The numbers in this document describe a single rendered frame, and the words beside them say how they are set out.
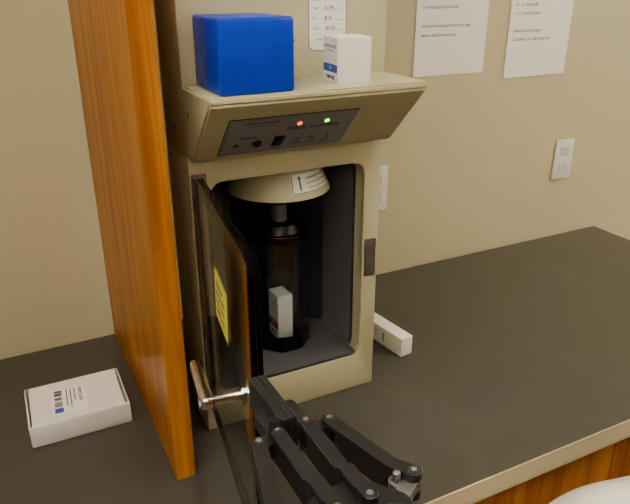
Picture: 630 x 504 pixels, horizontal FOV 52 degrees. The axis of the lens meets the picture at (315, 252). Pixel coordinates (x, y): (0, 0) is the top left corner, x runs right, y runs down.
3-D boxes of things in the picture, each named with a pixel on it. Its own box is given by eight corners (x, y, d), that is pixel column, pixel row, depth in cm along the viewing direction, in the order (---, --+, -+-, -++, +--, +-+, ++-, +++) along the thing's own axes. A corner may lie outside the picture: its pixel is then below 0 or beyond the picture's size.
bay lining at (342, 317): (182, 322, 127) (165, 146, 113) (300, 295, 138) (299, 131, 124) (223, 388, 107) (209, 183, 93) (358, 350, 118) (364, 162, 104)
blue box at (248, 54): (196, 85, 86) (190, 14, 83) (265, 80, 91) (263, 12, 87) (220, 97, 78) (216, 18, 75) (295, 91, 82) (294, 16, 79)
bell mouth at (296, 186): (211, 179, 113) (209, 149, 111) (302, 167, 121) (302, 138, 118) (248, 210, 99) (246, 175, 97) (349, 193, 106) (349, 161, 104)
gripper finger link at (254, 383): (289, 448, 53) (281, 451, 53) (257, 403, 59) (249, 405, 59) (288, 418, 52) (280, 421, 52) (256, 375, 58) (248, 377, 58)
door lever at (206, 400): (230, 366, 83) (228, 348, 81) (247, 409, 74) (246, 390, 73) (187, 374, 81) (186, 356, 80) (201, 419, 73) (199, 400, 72)
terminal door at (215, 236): (217, 410, 106) (200, 174, 90) (265, 555, 79) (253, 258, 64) (212, 411, 106) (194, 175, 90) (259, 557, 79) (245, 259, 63)
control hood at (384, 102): (185, 159, 90) (180, 86, 86) (382, 135, 104) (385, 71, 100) (212, 180, 81) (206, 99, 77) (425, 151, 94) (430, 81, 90)
